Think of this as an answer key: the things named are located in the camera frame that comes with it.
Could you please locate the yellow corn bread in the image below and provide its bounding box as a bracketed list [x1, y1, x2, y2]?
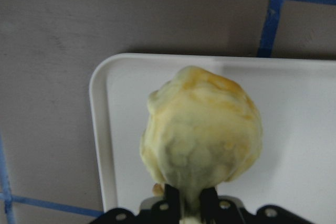
[140, 66, 263, 223]

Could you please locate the white rectangular tray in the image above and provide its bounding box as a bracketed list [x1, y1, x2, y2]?
[89, 54, 335, 223]

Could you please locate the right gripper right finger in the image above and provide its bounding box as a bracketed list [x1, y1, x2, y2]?
[199, 187, 218, 219]

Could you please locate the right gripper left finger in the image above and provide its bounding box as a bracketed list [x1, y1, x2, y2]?
[164, 184, 181, 216]

